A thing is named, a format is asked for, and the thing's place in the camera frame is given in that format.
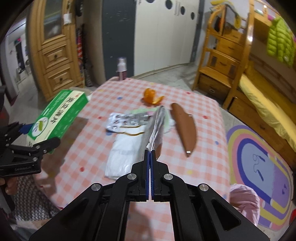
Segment green white medicine box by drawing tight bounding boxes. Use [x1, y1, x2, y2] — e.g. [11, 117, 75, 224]
[27, 89, 89, 147]

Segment grey paper leaflet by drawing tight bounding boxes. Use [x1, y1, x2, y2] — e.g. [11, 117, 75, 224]
[147, 105, 166, 151]

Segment brown leather sheath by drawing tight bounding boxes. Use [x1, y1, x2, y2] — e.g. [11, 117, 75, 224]
[171, 103, 198, 157]

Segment pink lined trash bin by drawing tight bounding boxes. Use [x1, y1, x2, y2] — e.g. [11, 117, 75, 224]
[230, 184, 260, 226]

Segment person's left hand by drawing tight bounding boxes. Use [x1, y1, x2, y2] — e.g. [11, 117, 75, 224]
[0, 177, 18, 195]

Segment houndstooth patterned trousers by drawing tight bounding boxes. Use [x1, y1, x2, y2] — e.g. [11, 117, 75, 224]
[10, 176, 60, 221]

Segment pink checkered tablecloth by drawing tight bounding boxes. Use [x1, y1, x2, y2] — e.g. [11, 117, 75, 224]
[33, 77, 232, 241]

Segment rainbow oval rug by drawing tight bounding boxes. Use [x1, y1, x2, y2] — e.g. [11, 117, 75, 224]
[226, 125, 293, 231]

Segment silver pill blister pack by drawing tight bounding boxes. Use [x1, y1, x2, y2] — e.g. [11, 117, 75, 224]
[106, 112, 151, 133]

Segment wooden cabinet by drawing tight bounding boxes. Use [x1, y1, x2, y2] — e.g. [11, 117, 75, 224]
[26, 1, 85, 101]

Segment spray bottle white cap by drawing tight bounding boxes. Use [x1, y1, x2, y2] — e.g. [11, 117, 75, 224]
[117, 57, 127, 81]

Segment yellow bed sheet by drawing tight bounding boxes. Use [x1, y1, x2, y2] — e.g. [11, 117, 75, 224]
[239, 74, 295, 151]

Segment orange peel on table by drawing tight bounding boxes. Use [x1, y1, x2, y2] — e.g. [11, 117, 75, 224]
[142, 88, 165, 106]

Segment wooden bunk bed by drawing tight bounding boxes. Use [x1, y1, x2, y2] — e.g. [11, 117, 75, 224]
[223, 1, 295, 169]

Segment wooden stair drawers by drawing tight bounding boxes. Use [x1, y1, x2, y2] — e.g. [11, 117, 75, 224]
[192, 1, 247, 101]

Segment white wardrobe with holes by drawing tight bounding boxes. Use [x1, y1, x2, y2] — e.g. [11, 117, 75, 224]
[102, 0, 200, 79]

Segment green puffer jacket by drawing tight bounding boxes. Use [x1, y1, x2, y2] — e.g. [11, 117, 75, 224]
[266, 17, 295, 68]

